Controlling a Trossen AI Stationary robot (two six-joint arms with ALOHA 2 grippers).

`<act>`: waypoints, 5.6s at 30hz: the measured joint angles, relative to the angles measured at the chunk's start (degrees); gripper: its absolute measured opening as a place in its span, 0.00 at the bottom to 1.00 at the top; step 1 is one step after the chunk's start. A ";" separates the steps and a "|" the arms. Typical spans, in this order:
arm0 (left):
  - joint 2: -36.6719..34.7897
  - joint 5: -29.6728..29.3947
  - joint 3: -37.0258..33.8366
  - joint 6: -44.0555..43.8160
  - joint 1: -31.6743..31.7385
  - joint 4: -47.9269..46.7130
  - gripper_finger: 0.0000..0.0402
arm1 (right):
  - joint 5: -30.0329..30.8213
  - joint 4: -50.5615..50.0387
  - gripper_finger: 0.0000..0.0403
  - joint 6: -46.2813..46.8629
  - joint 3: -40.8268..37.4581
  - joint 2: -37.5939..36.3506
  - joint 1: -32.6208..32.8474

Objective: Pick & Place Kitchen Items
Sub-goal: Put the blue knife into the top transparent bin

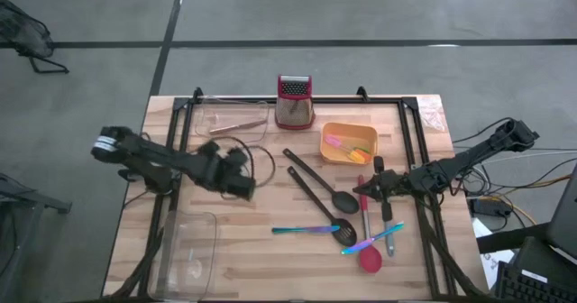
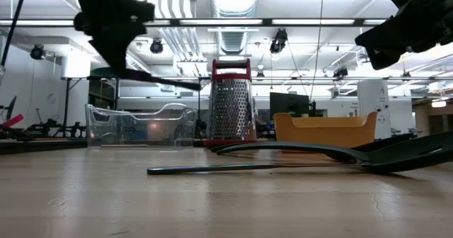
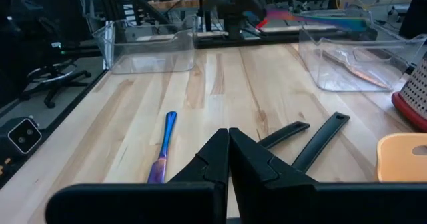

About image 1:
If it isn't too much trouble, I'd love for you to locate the black cable tangle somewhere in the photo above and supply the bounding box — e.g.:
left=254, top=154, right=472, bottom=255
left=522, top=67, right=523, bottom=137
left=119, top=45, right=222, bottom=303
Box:
left=450, top=117, right=577, bottom=198

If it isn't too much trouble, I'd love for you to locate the red silicone spoon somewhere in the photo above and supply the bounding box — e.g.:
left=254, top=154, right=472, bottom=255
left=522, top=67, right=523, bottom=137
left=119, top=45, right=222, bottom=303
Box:
left=357, top=175, right=383, bottom=275

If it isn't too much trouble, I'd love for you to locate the white paper sheet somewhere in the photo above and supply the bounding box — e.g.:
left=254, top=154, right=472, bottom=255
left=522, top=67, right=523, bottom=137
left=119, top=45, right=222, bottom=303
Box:
left=472, top=219, right=517, bottom=290

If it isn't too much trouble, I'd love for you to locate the grey silicone spoon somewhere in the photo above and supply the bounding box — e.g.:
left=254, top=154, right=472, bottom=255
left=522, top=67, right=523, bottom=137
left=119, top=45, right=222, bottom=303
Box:
left=381, top=220, right=398, bottom=258

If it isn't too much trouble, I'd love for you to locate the black keyboard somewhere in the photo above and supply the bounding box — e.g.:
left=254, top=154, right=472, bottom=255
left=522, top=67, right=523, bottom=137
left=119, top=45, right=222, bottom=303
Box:
left=493, top=261, right=577, bottom=303

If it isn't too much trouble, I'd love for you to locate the red steel box grater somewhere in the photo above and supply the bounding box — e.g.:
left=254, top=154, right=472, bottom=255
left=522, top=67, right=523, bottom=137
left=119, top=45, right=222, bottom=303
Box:
left=274, top=74, right=316, bottom=132

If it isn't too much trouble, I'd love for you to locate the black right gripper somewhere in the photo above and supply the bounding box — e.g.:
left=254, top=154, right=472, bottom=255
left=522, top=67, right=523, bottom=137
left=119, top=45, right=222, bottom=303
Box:
left=353, top=155, right=410, bottom=224

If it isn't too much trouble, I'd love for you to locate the grey side stand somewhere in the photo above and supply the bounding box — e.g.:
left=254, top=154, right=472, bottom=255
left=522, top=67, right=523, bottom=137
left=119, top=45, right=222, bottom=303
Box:
left=0, top=171, right=73, bottom=303

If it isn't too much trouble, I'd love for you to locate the clear plastic bag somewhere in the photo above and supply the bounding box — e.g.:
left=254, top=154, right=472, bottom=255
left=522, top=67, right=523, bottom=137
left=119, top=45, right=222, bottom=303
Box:
left=417, top=102, right=450, bottom=133

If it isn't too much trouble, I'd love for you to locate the black solid serving spoon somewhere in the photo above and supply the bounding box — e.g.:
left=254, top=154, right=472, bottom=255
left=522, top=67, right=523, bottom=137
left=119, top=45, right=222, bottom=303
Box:
left=282, top=148, right=361, bottom=216

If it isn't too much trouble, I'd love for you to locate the dark wrist cable loop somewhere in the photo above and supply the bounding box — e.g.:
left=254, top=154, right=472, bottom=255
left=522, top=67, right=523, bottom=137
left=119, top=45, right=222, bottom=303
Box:
left=207, top=134, right=277, bottom=200

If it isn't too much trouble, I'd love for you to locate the black slotted serving spoon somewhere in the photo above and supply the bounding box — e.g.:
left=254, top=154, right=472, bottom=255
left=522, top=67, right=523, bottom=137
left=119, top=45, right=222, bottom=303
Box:
left=287, top=166, right=358, bottom=248

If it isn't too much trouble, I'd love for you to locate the orange cable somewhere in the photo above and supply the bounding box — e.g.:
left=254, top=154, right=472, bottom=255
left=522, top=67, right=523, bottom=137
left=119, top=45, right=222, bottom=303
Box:
left=508, top=174, right=577, bottom=191

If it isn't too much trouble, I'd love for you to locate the black mesh chair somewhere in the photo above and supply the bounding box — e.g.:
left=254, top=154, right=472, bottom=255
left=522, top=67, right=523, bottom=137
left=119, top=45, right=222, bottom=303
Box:
left=0, top=0, right=71, bottom=75

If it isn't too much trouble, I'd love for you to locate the white cable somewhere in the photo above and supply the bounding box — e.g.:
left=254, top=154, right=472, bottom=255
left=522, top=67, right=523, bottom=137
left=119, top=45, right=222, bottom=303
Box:
left=517, top=149, right=577, bottom=161

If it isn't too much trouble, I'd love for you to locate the black power brick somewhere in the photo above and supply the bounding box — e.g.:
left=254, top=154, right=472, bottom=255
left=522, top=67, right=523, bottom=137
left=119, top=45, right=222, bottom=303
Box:
left=471, top=197, right=513, bottom=218

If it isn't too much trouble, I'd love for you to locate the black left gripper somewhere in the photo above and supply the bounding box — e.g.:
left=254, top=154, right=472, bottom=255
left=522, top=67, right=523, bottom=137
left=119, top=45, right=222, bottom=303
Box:
left=197, top=141, right=256, bottom=199

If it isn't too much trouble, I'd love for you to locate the black flat bar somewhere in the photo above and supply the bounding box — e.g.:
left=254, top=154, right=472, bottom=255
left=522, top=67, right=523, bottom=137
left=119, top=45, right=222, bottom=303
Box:
left=476, top=221, right=554, bottom=255

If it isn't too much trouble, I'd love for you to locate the dark laptop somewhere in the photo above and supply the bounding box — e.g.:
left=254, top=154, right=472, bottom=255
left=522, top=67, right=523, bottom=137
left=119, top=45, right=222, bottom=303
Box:
left=543, top=165, right=577, bottom=262

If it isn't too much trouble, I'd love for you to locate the yellow plastic bin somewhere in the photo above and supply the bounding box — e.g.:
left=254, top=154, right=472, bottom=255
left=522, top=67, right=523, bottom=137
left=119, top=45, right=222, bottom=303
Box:
left=319, top=122, right=379, bottom=167

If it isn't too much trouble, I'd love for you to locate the clear plastic straight-rim container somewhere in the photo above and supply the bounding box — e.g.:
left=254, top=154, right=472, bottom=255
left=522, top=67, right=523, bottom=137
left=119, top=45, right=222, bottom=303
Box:
left=151, top=209, right=218, bottom=300

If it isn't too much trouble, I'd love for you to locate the clear plastic wavy-rim container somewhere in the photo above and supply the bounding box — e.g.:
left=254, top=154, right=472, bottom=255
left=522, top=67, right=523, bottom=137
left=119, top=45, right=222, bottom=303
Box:
left=193, top=96, right=270, bottom=151

